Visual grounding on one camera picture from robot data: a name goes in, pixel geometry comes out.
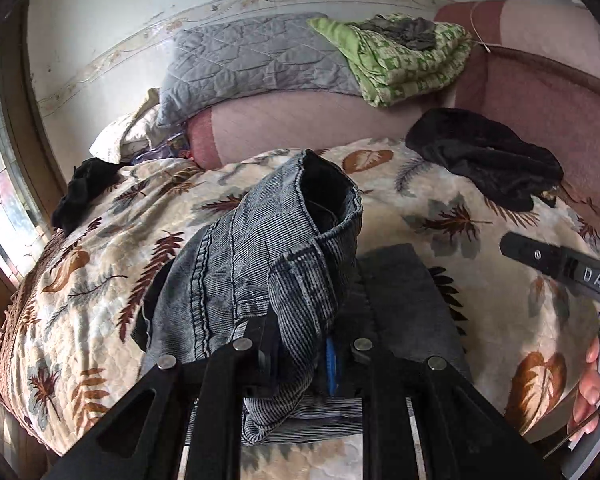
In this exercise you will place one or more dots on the leaf print blanket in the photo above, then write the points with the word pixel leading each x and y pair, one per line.
pixel 130 220

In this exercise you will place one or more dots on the grey quilted blanket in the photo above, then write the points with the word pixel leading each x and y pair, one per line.
pixel 240 60

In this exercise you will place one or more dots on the small black cloth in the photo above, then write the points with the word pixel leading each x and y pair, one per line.
pixel 80 190

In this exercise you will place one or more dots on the purple packet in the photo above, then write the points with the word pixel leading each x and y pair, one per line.
pixel 167 146

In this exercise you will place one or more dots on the pink bed cover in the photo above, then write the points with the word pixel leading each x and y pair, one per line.
pixel 305 120

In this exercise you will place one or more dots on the cream cloth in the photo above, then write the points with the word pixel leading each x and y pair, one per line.
pixel 125 135

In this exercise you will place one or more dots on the green patterned folded blanket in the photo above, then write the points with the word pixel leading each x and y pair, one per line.
pixel 405 77

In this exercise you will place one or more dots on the stained glass window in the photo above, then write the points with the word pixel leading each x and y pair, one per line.
pixel 0 200

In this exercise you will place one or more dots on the person's right hand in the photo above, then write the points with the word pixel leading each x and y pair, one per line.
pixel 587 390

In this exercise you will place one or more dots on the grey denim jeans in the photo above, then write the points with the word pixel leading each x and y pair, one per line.
pixel 240 270

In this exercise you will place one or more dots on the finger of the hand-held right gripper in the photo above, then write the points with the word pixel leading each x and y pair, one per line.
pixel 530 252

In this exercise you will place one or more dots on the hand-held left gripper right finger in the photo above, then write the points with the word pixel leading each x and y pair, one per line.
pixel 332 366

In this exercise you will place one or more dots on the large black cloth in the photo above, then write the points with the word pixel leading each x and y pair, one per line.
pixel 480 155

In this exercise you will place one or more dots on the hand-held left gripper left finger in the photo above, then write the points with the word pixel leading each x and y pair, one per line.
pixel 230 385

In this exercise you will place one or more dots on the dark grey cloth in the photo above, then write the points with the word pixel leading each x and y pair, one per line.
pixel 405 30

